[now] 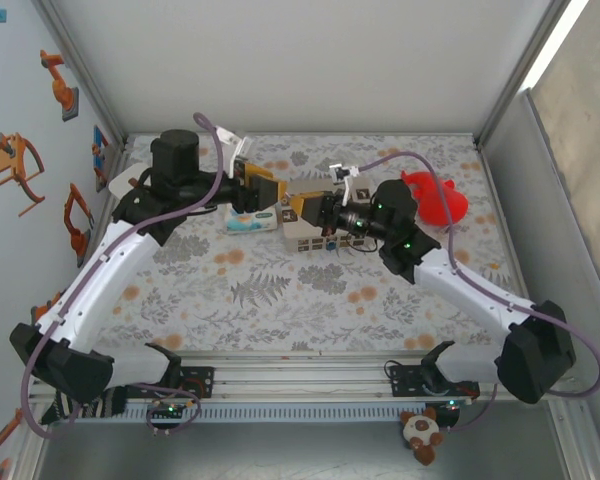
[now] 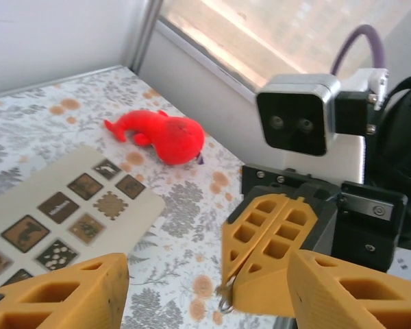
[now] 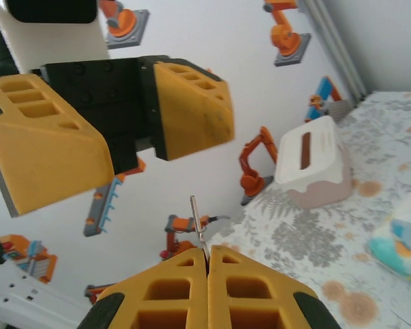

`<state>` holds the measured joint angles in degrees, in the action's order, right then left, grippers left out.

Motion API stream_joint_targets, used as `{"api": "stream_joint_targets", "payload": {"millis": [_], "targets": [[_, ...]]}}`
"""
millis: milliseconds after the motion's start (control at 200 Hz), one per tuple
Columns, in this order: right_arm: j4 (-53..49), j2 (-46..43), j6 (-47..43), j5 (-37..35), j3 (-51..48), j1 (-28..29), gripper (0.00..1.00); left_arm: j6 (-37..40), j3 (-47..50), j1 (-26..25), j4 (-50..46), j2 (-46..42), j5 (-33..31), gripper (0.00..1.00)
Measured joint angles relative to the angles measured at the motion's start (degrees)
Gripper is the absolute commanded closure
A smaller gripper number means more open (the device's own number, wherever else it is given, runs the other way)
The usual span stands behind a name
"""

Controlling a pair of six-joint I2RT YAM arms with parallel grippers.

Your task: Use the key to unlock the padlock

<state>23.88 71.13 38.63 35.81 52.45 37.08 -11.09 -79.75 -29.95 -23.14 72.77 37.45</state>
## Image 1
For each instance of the small circuit board green LED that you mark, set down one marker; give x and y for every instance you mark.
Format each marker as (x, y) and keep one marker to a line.
(172, 410)
(452, 402)

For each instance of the small blue padlock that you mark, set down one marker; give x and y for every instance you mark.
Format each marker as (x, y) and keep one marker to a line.
(331, 245)

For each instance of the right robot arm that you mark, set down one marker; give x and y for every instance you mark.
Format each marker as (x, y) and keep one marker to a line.
(470, 285)

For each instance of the black white striped cloth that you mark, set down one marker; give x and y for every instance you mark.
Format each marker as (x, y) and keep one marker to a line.
(105, 405)

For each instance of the white tissue box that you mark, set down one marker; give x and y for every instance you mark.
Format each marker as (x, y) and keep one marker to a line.
(125, 182)

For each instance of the aluminium frame post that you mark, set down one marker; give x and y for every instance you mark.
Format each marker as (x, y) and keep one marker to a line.
(80, 70)
(525, 70)

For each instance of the orange claw gripper wall sticker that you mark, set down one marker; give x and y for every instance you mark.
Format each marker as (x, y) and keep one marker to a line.
(12, 160)

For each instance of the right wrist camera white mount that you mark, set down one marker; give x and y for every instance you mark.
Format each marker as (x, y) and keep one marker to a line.
(345, 175)

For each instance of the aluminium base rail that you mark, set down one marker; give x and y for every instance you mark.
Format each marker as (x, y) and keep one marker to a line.
(300, 380)

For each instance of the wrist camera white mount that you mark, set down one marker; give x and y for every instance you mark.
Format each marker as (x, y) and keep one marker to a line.
(239, 147)
(345, 175)

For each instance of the floral patterned tablecloth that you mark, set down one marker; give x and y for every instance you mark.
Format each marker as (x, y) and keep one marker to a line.
(300, 300)

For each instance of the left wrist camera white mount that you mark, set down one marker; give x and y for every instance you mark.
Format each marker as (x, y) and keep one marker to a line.
(239, 147)

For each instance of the red plastic toy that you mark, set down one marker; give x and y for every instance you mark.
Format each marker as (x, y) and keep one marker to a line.
(437, 200)

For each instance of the blue orange machine wall sticker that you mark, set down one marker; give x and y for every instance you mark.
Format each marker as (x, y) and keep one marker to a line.
(100, 150)

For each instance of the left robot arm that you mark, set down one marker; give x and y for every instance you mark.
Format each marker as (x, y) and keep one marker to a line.
(105, 270)

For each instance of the blue white tissue packet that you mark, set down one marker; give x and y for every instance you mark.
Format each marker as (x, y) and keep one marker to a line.
(250, 222)

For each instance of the brown white plush toy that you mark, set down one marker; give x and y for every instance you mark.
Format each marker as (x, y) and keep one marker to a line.
(420, 432)

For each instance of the beige box with patterned tiles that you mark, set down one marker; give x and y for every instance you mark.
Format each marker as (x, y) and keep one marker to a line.
(305, 240)

